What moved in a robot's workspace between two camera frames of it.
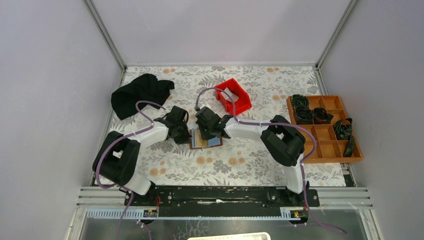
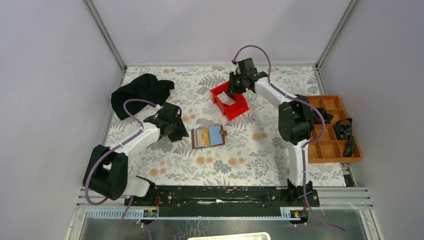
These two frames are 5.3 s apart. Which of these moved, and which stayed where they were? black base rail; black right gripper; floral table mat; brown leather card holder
Moved: black right gripper
Stayed: black base rail; floral table mat; brown leather card holder
